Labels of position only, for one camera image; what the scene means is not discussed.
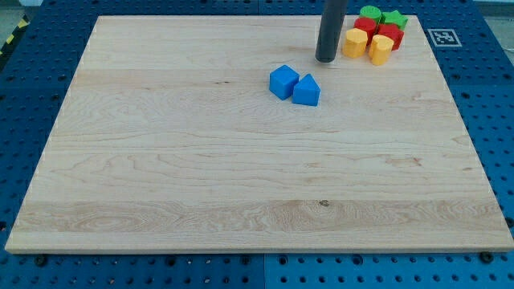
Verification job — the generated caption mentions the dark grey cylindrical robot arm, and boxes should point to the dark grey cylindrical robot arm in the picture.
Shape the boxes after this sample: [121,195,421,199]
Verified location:
[315,0,349,63]

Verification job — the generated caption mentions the blue cube block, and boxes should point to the blue cube block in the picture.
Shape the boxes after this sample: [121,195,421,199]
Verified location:
[269,65,300,100]

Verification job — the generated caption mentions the blue triangular block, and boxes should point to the blue triangular block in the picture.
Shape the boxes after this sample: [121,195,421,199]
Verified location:
[292,74,320,107]

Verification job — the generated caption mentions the yellow hexagon block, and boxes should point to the yellow hexagon block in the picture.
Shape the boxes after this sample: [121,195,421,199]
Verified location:
[341,28,368,59]

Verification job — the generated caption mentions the yellow heart block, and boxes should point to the yellow heart block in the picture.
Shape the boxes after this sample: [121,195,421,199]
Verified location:
[369,35,394,66]

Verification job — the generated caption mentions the red cylinder block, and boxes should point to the red cylinder block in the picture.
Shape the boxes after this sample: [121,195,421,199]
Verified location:
[353,17,377,45]

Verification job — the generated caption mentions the green cylinder block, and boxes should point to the green cylinder block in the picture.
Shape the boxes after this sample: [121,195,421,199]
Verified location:
[359,5,382,23]

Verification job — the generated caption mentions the red angular block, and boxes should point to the red angular block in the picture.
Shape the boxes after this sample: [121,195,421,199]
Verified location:
[377,24,404,51]

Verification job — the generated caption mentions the green star block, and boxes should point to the green star block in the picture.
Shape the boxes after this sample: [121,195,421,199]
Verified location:
[380,10,409,31]

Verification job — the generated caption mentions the white fiducial marker tag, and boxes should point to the white fiducial marker tag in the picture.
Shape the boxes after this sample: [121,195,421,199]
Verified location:
[427,28,462,47]

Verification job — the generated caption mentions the black bolt front left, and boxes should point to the black bolt front left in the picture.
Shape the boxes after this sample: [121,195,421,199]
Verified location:
[34,254,47,267]

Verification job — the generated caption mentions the black bolt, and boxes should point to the black bolt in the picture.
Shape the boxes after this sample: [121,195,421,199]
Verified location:
[479,251,494,264]
[34,254,47,267]

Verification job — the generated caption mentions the black bolt front right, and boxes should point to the black bolt front right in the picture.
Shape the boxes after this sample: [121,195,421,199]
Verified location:
[479,251,494,264]

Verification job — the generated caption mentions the yellow black hazard tape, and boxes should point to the yellow black hazard tape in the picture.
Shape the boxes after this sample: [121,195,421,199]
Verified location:
[1,15,31,58]

